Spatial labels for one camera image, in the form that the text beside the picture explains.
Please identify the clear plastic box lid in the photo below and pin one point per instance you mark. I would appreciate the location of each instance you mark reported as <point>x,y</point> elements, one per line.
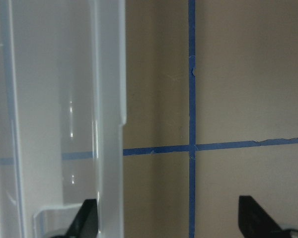
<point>62,109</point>

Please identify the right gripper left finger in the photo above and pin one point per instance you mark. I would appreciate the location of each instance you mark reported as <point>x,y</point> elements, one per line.
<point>85,223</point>

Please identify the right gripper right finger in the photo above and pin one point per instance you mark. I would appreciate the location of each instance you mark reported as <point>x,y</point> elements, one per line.
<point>254,221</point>

